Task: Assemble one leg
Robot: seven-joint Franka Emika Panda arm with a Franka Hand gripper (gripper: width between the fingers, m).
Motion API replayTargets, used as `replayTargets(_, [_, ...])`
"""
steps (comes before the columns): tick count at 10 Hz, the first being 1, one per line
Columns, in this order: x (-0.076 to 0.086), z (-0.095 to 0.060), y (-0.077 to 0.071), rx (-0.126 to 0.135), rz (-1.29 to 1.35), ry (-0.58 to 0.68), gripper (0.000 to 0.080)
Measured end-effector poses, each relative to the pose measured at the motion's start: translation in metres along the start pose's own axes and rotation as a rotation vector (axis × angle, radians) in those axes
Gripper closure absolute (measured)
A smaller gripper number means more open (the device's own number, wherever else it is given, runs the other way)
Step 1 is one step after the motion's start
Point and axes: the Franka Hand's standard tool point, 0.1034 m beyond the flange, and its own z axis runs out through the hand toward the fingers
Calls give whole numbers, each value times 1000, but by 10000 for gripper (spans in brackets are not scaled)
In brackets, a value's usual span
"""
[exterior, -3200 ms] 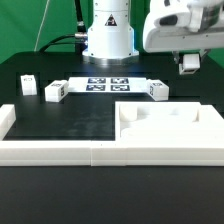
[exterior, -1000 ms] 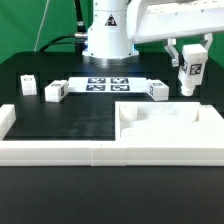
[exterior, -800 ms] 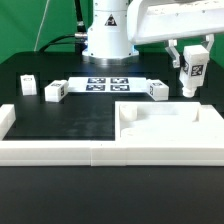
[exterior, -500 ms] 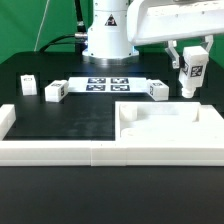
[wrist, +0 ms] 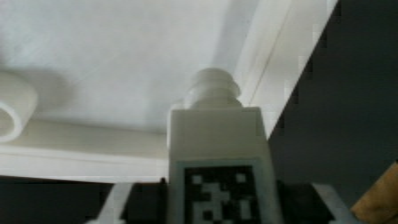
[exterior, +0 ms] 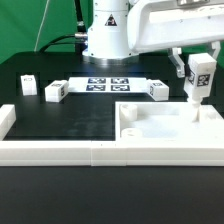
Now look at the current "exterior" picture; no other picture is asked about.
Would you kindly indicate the white U-shaped fence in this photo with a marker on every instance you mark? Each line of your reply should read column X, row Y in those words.
column 101, row 153

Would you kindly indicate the white square tabletop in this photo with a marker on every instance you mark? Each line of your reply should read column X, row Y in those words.
column 159, row 122

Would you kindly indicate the white sheet with markers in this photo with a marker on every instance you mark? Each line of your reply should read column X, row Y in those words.
column 107, row 85

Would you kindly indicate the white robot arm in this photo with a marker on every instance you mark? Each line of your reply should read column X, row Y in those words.
column 123, row 29

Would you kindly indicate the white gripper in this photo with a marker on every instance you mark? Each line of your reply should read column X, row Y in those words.
column 154, row 25

